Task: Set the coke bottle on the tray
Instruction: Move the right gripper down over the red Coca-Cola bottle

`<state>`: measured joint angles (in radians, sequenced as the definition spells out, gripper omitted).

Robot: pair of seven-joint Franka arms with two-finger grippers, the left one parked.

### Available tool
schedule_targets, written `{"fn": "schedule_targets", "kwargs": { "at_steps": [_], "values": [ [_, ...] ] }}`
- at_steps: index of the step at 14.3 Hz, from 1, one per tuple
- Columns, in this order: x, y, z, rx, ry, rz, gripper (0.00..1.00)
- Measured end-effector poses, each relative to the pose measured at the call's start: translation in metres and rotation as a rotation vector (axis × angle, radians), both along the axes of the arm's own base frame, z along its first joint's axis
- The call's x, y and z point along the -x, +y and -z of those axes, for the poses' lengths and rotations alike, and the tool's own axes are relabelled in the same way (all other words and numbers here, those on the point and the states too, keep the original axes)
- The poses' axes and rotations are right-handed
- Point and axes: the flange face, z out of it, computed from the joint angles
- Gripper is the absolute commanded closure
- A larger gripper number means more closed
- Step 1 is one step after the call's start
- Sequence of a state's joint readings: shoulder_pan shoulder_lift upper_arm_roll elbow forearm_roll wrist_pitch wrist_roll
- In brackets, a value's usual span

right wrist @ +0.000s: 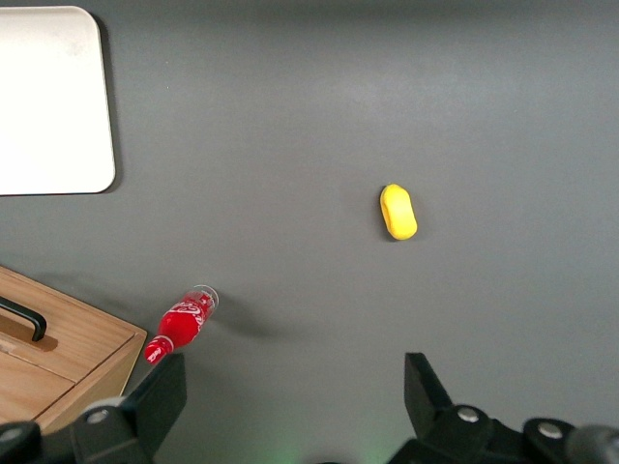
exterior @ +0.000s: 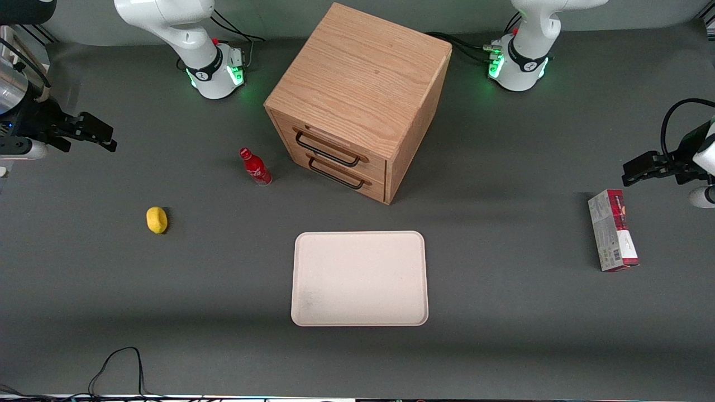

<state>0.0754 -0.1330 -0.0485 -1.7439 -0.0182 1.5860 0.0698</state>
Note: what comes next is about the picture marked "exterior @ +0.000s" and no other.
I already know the wooden drawer cabinet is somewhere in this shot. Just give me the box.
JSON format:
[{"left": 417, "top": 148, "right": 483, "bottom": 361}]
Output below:
[{"left": 264, "top": 2, "right": 453, "bottom": 205}]

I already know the black cable along right arm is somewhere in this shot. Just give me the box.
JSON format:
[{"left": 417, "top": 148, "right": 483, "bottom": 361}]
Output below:
[{"left": 0, "top": 23, "right": 52, "bottom": 90}]

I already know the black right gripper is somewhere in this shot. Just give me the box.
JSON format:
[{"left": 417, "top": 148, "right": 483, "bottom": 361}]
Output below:
[{"left": 20, "top": 98, "right": 118, "bottom": 153}]

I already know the grey and red carton box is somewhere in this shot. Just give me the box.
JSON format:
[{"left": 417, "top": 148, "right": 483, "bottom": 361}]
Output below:
[{"left": 588, "top": 189, "right": 640, "bottom": 272}]

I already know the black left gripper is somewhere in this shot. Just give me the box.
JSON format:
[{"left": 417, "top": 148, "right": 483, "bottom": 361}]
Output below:
[{"left": 622, "top": 121, "right": 714, "bottom": 188}]

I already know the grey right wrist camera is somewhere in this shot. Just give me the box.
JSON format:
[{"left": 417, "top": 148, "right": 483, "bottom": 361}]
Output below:
[{"left": 0, "top": 138, "right": 49, "bottom": 162}]

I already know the black cable on floor edge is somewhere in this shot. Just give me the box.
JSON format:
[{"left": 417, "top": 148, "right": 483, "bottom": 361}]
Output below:
[{"left": 0, "top": 346, "right": 168, "bottom": 402}]

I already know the wooden drawer with black handle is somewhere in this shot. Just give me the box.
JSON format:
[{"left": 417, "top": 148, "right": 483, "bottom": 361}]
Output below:
[
  {"left": 270, "top": 111, "right": 388, "bottom": 180},
  {"left": 290, "top": 150, "right": 387, "bottom": 203}
]

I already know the red coke bottle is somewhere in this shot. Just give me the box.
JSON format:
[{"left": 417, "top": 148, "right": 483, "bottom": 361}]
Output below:
[{"left": 240, "top": 147, "right": 273, "bottom": 186}]

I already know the yellow lemon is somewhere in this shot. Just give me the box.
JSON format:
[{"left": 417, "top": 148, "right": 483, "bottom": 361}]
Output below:
[{"left": 146, "top": 207, "right": 168, "bottom": 235}]

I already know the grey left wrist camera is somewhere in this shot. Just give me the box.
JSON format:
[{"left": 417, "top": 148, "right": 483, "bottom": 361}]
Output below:
[{"left": 689, "top": 186, "right": 715, "bottom": 209}]

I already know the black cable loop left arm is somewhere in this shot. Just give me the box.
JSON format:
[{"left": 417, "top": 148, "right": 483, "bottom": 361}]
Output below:
[{"left": 661, "top": 98, "right": 715, "bottom": 160}]

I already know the black cables right arm base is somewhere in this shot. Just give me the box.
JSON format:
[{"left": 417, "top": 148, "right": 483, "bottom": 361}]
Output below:
[{"left": 211, "top": 8, "right": 266, "bottom": 69}]

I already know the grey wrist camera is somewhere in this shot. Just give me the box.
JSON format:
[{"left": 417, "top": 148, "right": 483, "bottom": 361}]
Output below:
[
  {"left": 0, "top": 138, "right": 49, "bottom": 162},
  {"left": 689, "top": 186, "right": 715, "bottom": 209}
]

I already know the beige rectangular tray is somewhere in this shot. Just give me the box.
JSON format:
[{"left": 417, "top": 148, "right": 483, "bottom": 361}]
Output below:
[{"left": 290, "top": 231, "right": 430, "bottom": 327}]

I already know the black cables arm base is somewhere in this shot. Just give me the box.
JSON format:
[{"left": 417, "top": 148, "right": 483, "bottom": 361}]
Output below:
[
  {"left": 211, "top": 8, "right": 266, "bottom": 69},
  {"left": 426, "top": 11, "right": 521, "bottom": 65}
]

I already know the black cables left arm base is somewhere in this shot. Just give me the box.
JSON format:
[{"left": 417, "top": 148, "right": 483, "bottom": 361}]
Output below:
[{"left": 426, "top": 11, "right": 521, "bottom": 65}]

